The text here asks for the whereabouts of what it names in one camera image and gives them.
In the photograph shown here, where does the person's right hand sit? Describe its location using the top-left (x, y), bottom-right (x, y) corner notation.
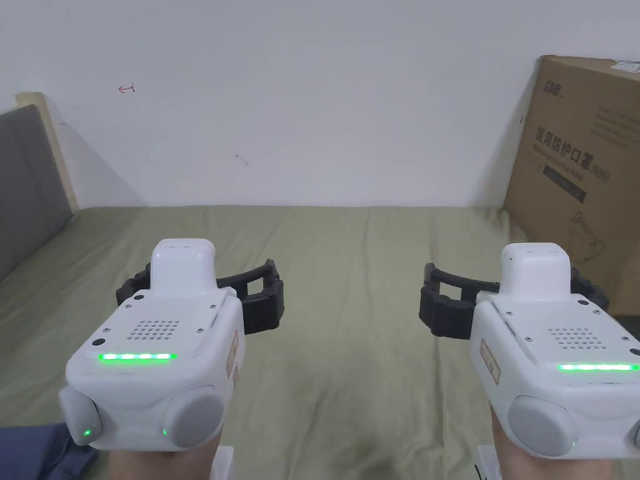
top-left (492, 406), bottom-right (619, 480)

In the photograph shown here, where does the bed with pale green sheet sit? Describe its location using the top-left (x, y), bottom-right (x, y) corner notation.
top-left (0, 204), bottom-right (640, 480)

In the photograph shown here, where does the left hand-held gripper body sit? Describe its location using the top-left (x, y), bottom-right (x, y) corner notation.
top-left (58, 239), bottom-right (245, 480)

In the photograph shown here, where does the grey padded headboard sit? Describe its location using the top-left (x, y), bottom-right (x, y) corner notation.
top-left (0, 92), bottom-right (82, 282)

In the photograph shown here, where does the dark blue garment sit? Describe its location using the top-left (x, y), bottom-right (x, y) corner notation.
top-left (0, 422), bottom-right (114, 480)

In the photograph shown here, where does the brown cardboard carton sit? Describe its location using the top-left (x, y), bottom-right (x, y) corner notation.
top-left (502, 54), bottom-right (640, 317)

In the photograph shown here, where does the person's left hand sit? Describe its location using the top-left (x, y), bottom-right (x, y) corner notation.
top-left (107, 444), bottom-right (222, 480)

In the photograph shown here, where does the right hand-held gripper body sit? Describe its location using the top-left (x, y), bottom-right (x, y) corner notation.
top-left (469, 242), bottom-right (640, 480)

